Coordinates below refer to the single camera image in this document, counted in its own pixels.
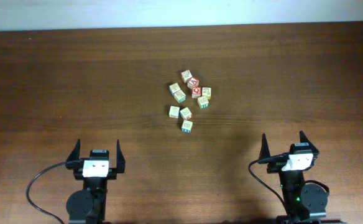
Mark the green edged wooden block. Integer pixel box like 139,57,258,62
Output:
201,87,211,100

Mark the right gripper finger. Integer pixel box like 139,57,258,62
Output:
299,131,319,156
259,133,270,161

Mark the green sided wooden block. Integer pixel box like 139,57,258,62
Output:
173,90,186,103

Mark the blue edged number block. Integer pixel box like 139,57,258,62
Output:
181,120,193,133

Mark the red edged number block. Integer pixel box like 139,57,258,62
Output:
180,107,192,120

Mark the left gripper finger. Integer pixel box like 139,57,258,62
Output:
65,139,80,169
116,140,126,174

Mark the red A wooden block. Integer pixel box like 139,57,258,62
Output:
187,77,200,89

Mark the red Q wooden block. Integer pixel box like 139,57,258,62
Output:
191,86,201,98

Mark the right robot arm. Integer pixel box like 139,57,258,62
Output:
256,131,342,223

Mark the plain wooden block left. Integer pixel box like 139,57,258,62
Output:
168,106,180,119

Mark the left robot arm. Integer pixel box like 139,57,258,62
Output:
65,141,126,224

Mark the top wooden block elephant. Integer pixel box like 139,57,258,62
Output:
181,70,192,83

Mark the blue sided wooden block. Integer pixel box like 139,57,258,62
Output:
169,83,180,96

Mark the green number wooden block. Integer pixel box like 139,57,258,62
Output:
197,96,209,109

